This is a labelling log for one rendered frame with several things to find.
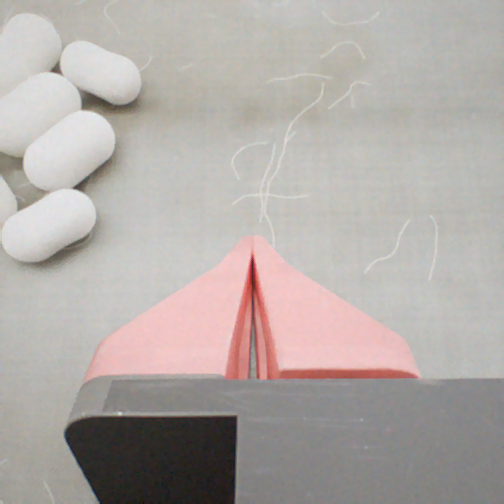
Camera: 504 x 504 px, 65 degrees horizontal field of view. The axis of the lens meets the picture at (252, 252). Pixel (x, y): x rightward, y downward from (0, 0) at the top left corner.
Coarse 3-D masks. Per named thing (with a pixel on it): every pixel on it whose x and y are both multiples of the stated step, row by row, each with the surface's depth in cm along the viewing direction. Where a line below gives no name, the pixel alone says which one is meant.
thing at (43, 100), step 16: (32, 80) 14; (48, 80) 14; (64, 80) 15; (16, 96) 14; (32, 96) 14; (48, 96) 14; (64, 96) 14; (0, 112) 14; (16, 112) 14; (32, 112) 14; (48, 112) 14; (64, 112) 14; (0, 128) 14; (16, 128) 14; (32, 128) 14; (48, 128) 14; (0, 144) 14; (16, 144) 14
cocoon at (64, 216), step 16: (64, 192) 13; (80, 192) 14; (32, 208) 13; (48, 208) 13; (64, 208) 13; (80, 208) 13; (16, 224) 13; (32, 224) 13; (48, 224) 13; (64, 224) 13; (80, 224) 13; (16, 240) 13; (32, 240) 13; (48, 240) 13; (64, 240) 14; (16, 256) 13; (32, 256) 13; (48, 256) 14
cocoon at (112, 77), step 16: (80, 48) 15; (96, 48) 15; (64, 64) 15; (80, 64) 15; (96, 64) 14; (112, 64) 14; (128, 64) 15; (80, 80) 15; (96, 80) 15; (112, 80) 15; (128, 80) 15; (112, 96) 15; (128, 96) 15
